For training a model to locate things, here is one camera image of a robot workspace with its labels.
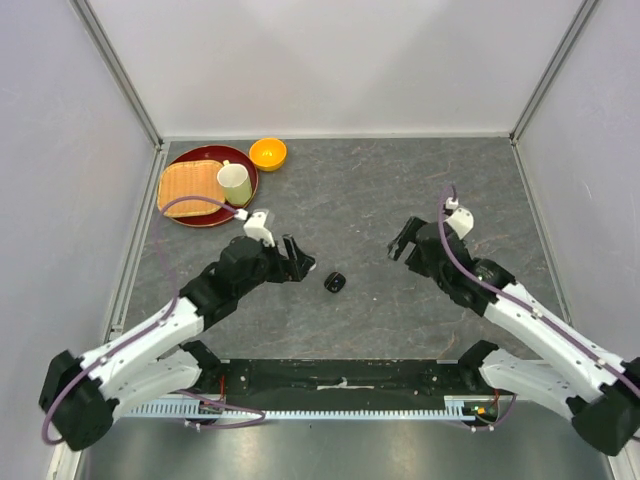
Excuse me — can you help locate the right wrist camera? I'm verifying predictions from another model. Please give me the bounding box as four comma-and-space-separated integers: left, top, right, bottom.
444, 197, 474, 240

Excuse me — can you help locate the slotted cable duct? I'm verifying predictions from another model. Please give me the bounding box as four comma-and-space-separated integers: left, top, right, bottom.
124, 390, 492, 422

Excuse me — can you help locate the orange bowl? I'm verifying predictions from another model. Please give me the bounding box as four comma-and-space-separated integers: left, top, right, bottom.
249, 138, 288, 172

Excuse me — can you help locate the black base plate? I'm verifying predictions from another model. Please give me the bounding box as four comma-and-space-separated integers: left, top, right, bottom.
194, 359, 509, 398

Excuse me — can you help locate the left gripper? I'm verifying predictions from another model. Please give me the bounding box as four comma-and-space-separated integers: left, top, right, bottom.
236, 235, 315, 298

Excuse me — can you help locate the red round tray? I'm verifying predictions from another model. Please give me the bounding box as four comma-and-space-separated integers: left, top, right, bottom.
169, 145, 259, 228

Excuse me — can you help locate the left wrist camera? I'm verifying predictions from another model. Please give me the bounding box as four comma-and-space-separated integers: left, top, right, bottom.
243, 209, 276, 247

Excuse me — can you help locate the woven bamboo mat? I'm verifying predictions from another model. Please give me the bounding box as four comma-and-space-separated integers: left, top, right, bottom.
157, 160, 226, 218

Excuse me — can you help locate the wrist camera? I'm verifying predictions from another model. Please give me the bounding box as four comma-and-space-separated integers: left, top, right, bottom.
243, 209, 276, 247
444, 197, 474, 240

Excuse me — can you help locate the black earbud charging case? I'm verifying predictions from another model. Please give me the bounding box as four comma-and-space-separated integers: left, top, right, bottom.
324, 271, 346, 293

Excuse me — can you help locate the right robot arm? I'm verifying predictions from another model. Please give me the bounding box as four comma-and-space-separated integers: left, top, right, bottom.
388, 209, 639, 456

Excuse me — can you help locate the pale green cup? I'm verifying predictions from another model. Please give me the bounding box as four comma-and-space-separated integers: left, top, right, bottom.
217, 160, 253, 207

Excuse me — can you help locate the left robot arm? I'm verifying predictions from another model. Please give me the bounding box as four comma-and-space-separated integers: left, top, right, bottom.
38, 235, 316, 451

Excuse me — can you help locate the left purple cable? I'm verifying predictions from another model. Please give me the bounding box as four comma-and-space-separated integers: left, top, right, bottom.
41, 197, 249, 445

